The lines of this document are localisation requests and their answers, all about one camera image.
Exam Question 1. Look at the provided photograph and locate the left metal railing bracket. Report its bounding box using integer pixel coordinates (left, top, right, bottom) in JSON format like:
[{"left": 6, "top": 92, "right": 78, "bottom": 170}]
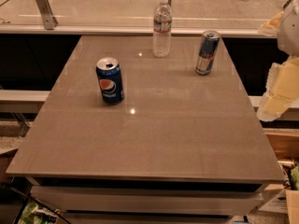
[{"left": 36, "top": 0, "right": 58, "bottom": 30}]

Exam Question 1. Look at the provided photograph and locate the clear plastic water bottle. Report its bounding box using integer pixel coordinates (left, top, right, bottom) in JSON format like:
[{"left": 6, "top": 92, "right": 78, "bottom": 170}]
[{"left": 153, "top": 0, "right": 172, "bottom": 58}]

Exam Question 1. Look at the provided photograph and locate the cardboard box with items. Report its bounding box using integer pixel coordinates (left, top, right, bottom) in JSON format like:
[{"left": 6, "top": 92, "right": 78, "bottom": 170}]
[{"left": 259, "top": 159, "right": 299, "bottom": 224}]

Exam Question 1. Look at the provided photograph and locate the Red Bull can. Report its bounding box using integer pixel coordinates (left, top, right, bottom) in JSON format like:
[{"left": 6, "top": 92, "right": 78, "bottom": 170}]
[{"left": 195, "top": 30, "right": 221, "bottom": 76}]

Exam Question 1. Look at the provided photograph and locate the white upper drawer front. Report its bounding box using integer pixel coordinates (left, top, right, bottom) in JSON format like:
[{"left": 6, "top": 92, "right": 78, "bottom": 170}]
[{"left": 31, "top": 186, "right": 263, "bottom": 216}]

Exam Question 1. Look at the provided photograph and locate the blue Pepsi can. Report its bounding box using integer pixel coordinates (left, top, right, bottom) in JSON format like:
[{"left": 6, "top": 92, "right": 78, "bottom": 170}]
[{"left": 95, "top": 57, "right": 124, "bottom": 105}]

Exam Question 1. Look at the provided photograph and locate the black cable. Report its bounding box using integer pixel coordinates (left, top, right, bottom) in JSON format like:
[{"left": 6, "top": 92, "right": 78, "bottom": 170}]
[{"left": 0, "top": 181, "right": 73, "bottom": 224}]

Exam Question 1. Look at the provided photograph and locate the green snack bag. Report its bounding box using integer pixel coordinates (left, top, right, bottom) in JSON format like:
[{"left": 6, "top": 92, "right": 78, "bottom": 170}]
[{"left": 17, "top": 202, "right": 58, "bottom": 224}]

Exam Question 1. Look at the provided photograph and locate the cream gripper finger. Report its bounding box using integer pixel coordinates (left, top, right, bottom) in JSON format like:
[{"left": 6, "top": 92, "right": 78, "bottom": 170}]
[
  {"left": 257, "top": 56, "right": 299, "bottom": 121},
  {"left": 258, "top": 11, "right": 284, "bottom": 36}
]

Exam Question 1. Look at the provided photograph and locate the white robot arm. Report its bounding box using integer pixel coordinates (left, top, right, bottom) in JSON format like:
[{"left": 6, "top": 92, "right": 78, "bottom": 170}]
[{"left": 257, "top": 0, "right": 299, "bottom": 121}]

